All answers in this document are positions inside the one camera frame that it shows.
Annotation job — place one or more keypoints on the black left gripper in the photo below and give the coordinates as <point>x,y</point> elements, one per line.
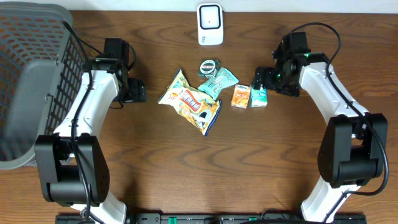
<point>137,90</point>

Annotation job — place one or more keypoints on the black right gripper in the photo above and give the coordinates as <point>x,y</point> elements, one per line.
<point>291,89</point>

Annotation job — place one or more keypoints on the green tissue pack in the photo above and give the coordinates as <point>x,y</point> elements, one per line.
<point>258,98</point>

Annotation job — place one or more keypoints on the orange tissue pack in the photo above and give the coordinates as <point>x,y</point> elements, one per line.
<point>241,96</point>

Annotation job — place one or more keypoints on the teal snack pouch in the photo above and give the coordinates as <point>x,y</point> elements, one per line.
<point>213,86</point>

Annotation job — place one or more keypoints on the round green label snack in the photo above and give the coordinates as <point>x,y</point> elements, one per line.
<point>209,68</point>

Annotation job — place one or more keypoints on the yellow snack bag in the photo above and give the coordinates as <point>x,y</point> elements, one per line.
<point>197,107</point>

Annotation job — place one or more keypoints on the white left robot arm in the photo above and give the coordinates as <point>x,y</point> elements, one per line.
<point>72,169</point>

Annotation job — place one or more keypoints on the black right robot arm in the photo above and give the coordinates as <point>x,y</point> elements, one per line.
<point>352,149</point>

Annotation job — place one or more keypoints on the white barcode scanner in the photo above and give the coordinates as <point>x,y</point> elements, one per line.
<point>210,24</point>

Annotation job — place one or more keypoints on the grey plastic mesh basket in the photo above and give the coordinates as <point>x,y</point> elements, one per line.
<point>40,76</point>

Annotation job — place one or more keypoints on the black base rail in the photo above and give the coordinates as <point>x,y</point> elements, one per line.
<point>269,217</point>

